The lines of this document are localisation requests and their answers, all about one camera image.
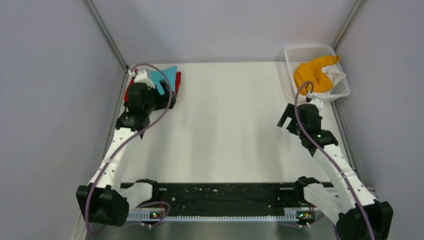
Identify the white t shirt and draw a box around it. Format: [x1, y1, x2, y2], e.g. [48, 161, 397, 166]
[321, 64, 347, 87]

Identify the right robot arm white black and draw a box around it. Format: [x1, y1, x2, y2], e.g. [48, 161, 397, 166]
[277, 103, 394, 240]

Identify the white cable duct strip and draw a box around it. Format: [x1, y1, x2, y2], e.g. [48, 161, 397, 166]
[126, 208, 299, 223]

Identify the teal t shirt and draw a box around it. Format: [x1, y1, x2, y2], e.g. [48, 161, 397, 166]
[150, 65, 178, 96]

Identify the folded red t shirt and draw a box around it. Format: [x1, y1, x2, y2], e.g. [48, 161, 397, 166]
[125, 71, 182, 94]

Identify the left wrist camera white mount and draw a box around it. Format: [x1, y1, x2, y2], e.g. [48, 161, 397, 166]
[128, 68, 156, 89]

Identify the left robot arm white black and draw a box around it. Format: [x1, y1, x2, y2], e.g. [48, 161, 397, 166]
[76, 79, 177, 227]

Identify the folded black t shirt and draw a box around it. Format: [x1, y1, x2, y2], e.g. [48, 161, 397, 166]
[123, 92, 177, 110]

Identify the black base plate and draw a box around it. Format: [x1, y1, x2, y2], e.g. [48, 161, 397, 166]
[145, 182, 312, 218]

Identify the white plastic basket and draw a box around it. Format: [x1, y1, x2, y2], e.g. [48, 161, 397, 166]
[284, 44, 351, 102]

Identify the orange t shirt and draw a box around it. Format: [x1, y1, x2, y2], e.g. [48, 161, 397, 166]
[294, 55, 341, 93]

